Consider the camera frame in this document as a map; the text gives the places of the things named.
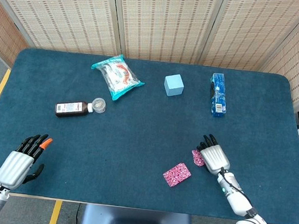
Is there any left five-finger robot hand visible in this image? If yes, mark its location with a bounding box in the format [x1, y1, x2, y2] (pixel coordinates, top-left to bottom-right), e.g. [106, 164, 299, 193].
[0, 130, 54, 194]

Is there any right five-finger robot hand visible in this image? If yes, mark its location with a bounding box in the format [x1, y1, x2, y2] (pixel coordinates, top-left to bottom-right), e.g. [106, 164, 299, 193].
[194, 133, 234, 177]

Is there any pink patterned block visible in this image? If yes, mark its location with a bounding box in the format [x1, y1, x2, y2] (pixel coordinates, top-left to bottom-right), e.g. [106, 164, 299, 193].
[190, 149, 207, 167]
[161, 161, 193, 189]

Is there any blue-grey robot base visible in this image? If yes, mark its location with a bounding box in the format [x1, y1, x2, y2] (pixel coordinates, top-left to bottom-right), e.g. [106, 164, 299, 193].
[79, 203, 195, 224]

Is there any blue cookie box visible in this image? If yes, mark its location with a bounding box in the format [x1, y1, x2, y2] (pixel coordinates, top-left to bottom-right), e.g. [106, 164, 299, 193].
[206, 72, 231, 118]

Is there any blue felt table mat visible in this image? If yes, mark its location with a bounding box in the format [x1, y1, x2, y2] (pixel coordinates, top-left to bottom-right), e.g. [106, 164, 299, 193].
[0, 45, 299, 224]

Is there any brown medicine bottle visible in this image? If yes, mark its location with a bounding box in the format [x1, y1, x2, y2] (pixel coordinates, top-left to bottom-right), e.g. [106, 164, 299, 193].
[54, 98, 94, 121]

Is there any light blue cube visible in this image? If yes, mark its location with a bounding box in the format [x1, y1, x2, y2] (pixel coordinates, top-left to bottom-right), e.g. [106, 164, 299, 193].
[163, 72, 186, 99]

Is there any small clear round jar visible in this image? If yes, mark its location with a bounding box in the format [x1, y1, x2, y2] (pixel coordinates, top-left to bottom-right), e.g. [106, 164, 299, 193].
[90, 97, 108, 115]

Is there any teal snack bag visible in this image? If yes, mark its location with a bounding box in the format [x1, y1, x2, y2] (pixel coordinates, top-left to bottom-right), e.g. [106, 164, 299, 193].
[88, 52, 148, 104]

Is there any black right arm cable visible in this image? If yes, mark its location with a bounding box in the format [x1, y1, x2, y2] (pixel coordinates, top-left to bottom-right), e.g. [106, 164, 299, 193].
[216, 167, 263, 218]

